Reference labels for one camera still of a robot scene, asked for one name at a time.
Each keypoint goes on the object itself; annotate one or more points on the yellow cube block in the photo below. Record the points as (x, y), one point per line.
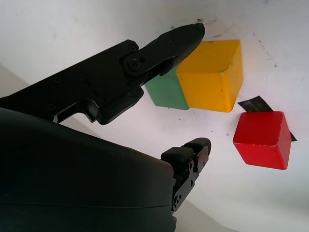
(210, 82)

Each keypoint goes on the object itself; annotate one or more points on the green cube block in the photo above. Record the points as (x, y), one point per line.
(166, 94)

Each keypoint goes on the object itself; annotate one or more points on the red cube block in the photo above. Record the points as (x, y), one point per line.
(260, 135)

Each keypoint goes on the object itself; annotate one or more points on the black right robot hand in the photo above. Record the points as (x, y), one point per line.
(72, 174)

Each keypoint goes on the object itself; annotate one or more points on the black tape strip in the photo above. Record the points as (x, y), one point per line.
(256, 105)

